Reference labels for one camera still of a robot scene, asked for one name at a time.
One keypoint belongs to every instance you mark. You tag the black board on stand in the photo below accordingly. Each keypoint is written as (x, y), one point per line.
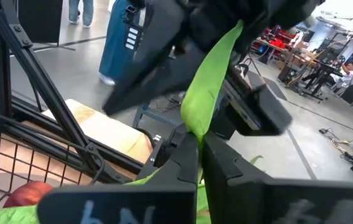
(39, 18)

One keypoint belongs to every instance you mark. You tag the black desk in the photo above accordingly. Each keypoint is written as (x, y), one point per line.
(319, 74)

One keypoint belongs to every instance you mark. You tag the person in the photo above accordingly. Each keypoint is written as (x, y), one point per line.
(87, 12)
(117, 46)
(347, 74)

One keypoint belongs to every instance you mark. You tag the green bean bundle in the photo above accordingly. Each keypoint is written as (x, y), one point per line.
(207, 93)

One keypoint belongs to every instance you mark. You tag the workbench with red bins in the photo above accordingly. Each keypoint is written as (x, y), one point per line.
(272, 37)

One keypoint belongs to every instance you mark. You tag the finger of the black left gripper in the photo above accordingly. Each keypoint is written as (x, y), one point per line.
(151, 62)
(257, 115)

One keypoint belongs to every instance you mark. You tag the black aluminium table frame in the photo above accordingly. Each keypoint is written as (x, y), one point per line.
(39, 77)

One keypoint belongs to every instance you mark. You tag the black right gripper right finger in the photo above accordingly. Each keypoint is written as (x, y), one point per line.
(288, 202)

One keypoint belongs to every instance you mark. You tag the blue-grey metal stand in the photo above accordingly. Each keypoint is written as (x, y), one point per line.
(151, 112)

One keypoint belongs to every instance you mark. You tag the dark red round fruit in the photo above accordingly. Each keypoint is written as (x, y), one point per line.
(28, 194)

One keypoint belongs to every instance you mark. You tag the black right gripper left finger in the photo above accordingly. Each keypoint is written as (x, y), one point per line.
(117, 205)

